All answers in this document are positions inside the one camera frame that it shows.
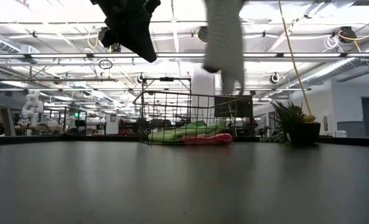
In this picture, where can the pink microfiber towel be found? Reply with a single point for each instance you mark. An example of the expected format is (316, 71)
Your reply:
(209, 139)

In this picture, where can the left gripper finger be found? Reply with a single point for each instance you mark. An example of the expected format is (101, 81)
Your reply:
(131, 34)

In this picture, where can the black monitor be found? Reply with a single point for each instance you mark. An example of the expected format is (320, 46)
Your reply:
(244, 107)

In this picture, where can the potted succulent plant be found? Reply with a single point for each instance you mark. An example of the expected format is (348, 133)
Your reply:
(305, 133)

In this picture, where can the grey microfiber towel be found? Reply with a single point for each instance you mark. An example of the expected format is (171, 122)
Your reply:
(226, 37)

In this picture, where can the black background rig frame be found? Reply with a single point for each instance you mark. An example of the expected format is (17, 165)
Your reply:
(166, 79)

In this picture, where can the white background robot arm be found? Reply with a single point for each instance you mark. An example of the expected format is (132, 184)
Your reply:
(31, 105)

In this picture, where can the silver air duct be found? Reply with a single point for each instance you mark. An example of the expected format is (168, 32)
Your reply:
(343, 67)
(0, 43)

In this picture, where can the grey office chair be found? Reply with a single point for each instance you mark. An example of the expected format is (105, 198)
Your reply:
(7, 118)

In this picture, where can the white pillar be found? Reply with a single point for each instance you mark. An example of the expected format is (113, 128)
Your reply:
(198, 93)

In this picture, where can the green microfiber towel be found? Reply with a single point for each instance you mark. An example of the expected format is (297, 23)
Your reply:
(178, 133)

